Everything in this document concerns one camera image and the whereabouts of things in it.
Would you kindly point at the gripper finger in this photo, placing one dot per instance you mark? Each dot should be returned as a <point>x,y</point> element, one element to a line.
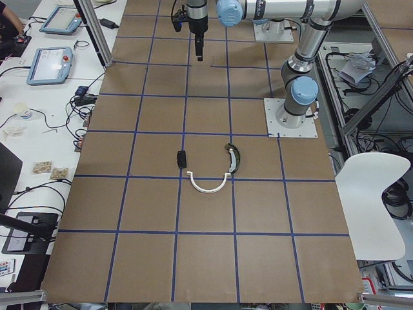
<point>199,44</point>

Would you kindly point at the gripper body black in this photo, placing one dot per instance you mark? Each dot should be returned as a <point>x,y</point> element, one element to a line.
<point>198,28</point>

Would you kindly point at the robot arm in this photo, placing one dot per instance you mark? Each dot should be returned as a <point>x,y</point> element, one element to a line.
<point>246,51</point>

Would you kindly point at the black power adapter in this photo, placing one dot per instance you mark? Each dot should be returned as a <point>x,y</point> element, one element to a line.
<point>108,23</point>

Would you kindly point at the black flat metal plate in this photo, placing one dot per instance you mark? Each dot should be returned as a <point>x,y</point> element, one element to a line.
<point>181,159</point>

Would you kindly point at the dark green brake shoe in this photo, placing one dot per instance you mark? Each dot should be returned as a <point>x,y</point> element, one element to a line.
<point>235,158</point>

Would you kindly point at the far blue teach pendant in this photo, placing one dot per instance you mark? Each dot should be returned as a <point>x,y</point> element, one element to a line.
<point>62,21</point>

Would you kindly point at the blue teach pendant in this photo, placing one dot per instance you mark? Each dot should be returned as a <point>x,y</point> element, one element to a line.
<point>50,66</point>
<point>62,21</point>

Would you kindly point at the near blue teach pendant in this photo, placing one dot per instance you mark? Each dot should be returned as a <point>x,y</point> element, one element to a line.
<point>50,66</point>

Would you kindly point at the white paper cup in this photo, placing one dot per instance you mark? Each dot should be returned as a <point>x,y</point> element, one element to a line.
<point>23,111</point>

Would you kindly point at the bag of small parts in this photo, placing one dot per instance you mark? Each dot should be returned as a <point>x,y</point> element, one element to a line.
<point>41,167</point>

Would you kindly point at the white chair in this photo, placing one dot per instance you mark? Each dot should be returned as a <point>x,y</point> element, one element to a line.
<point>361,183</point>

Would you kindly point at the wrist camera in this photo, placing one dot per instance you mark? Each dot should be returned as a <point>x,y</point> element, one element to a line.
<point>178,19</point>

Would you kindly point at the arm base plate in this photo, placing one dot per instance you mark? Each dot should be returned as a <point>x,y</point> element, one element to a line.
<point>273,31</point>
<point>281,124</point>

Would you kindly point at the aluminium frame post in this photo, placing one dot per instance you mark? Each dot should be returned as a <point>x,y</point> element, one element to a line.
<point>96,35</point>

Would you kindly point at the white curved plastic bracket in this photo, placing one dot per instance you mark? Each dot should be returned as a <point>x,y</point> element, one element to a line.
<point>208,186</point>

